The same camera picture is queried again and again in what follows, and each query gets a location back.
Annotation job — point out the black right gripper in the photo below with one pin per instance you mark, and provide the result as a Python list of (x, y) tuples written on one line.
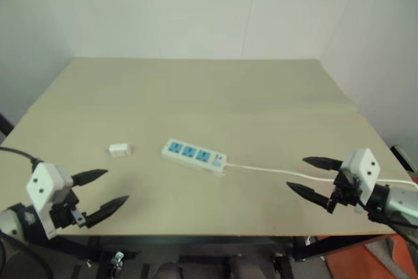
[(344, 190)]

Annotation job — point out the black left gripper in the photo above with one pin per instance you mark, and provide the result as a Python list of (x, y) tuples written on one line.
[(63, 213)]

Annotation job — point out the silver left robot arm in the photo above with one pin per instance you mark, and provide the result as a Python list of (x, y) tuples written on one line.
[(13, 221)]

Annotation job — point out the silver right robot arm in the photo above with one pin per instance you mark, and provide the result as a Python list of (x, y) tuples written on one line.
[(400, 200)]

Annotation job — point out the white plug adapter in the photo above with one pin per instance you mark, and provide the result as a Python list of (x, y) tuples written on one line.
[(118, 150)]

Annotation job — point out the white blue power strip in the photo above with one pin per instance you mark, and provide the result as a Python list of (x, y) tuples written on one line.
[(192, 155)]

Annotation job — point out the silver metal clamp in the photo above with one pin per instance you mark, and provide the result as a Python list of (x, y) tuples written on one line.
[(117, 260)]

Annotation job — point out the dark rounded shape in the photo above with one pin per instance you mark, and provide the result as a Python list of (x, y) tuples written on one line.
[(169, 270)]

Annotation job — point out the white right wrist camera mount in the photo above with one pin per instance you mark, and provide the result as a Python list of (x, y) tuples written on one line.
[(362, 168)]

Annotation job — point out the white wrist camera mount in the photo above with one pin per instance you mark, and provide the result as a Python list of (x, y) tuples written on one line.
[(44, 181), (362, 168)]

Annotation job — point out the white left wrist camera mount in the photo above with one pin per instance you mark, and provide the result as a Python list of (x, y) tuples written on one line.
[(44, 181)]

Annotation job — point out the black table frame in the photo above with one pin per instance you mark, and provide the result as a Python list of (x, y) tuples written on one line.
[(310, 250)]

